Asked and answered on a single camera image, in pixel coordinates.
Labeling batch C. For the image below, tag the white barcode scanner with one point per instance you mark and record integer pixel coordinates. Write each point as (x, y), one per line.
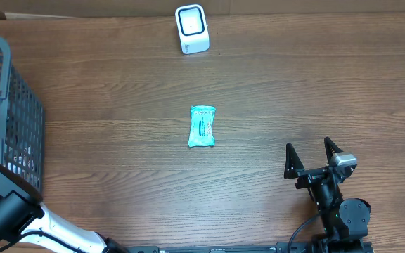
(192, 29)

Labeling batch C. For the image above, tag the teal wet wipes pack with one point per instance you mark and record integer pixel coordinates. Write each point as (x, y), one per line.
(202, 119)

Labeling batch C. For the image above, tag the grey plastic mesh basket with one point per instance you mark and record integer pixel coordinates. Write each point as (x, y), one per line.
(22, 123)

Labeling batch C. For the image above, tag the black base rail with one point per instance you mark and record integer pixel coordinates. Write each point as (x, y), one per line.
(223, 249)

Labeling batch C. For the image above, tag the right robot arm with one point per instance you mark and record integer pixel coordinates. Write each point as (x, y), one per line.
(345, 221)

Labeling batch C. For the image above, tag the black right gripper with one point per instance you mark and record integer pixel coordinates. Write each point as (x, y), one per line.
(293, 164)

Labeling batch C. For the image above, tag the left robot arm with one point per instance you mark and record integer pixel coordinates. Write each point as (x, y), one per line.
(25, 218)

